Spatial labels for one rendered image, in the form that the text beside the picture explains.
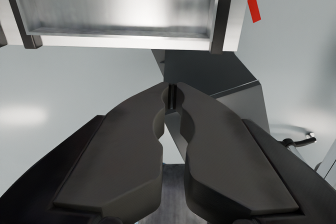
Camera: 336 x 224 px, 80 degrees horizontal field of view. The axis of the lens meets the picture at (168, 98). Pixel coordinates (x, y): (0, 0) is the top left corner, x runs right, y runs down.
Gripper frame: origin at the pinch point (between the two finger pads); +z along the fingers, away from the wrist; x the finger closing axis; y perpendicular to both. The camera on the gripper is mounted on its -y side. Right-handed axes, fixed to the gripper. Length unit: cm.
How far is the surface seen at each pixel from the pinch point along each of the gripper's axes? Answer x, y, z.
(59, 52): -66, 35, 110
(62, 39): -17.0, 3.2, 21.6
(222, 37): 7.7, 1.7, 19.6
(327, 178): 84, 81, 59
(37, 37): -20.3, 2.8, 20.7
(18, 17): -21.5, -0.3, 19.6
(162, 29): -1.2, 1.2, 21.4
